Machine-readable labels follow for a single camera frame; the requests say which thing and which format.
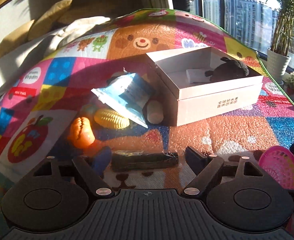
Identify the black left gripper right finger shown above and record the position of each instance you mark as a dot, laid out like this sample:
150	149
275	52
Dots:
208	171

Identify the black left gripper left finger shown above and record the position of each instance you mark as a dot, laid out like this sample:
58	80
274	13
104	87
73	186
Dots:
92	175

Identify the pink plastic basket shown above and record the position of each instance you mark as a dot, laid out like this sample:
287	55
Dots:
278	162

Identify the blue white wipes packet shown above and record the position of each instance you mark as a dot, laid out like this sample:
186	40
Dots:
127	95

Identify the black rectangular bar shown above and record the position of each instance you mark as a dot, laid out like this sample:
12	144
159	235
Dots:
128	160

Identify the orange toy bread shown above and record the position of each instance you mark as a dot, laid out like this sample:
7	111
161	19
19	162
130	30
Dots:
80	133

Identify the yellow toy corn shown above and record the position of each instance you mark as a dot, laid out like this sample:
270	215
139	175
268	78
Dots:
108	118

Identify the white cardboard box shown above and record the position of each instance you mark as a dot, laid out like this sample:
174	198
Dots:
187	95

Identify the colourful cartoon play mat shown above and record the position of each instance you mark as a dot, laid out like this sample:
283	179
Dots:
156	125

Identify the dark plush bear toy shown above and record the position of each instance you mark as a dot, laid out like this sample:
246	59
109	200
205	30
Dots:
229	70

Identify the white ribbed plant pot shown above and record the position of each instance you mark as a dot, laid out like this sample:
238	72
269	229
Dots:
277	65

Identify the white grey bed blanket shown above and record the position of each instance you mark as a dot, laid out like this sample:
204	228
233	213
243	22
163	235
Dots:
15	59

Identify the yellow pillow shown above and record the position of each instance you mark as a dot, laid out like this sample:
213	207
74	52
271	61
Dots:
15	39
44	24

